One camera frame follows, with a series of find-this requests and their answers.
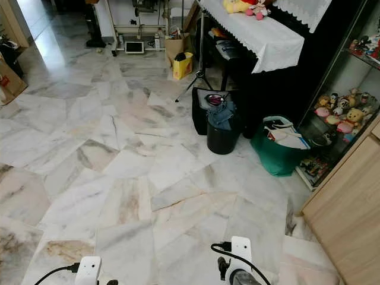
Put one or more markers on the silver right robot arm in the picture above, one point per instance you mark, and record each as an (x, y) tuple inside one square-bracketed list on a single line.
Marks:
[(244, 278)]

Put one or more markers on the green fabric bag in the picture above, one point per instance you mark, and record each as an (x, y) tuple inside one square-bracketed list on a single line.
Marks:
[(276, 159)]

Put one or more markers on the black round bin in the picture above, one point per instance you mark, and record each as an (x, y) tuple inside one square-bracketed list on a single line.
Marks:
[(221, 141)]

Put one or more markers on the light wooden cabinet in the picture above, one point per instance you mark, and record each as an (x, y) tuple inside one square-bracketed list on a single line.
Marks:
[(344, 219)]

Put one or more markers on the blue grey cloth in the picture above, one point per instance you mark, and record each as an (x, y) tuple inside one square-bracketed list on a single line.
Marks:
[(221, 114)]

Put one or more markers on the black soft case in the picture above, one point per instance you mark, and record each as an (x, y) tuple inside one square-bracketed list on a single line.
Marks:
[(199, 113)]

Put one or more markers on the shiny metal bowl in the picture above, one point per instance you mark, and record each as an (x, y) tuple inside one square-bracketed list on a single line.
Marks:
[(214, 98)]

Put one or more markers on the pink round plush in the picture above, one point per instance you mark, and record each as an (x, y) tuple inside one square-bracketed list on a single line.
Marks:
[(344, 126)]

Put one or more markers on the black piano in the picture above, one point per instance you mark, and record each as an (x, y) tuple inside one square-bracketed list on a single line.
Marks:
[(279, 89)]

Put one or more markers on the yellow bear plush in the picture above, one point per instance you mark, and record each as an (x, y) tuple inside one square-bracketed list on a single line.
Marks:
[(356, 116)]

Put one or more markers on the yellow shopping bag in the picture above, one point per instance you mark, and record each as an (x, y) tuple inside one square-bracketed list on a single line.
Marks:
[(182, 66)]

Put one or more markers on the black tripod stand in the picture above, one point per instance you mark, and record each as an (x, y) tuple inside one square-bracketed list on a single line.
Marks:
[(200, 59)]

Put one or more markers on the glass display cabinet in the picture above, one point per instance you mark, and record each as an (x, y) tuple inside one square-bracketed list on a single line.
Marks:
[(341, 83)]

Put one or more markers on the small brown paper bag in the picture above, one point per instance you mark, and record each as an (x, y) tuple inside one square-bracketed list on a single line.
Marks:
[(174, 47)]

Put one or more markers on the long white lace tablecloth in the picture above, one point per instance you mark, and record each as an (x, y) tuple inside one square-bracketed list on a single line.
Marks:
[(258, 35)]

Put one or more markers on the large brown paper bag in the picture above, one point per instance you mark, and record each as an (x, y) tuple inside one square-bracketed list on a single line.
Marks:
[(12, 83)]

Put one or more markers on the white framed tablet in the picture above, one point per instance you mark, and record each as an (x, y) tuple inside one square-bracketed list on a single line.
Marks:
[(134, 47)]

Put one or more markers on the red pink plush doll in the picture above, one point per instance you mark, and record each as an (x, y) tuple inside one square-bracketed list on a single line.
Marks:
[(259, 10)]

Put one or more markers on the black handbag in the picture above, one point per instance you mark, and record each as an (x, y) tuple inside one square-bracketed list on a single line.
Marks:
[(9, 52)]

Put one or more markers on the yellow plush toy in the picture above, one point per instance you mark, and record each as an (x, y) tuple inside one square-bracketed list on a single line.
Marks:
[(235, 6)]

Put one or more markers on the white scalloped lace cloth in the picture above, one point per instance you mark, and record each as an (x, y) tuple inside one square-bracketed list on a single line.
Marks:
[(303, 10)]

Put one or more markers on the white metal frame table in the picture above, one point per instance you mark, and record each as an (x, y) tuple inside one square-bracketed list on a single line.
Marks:
[(139, 29)]

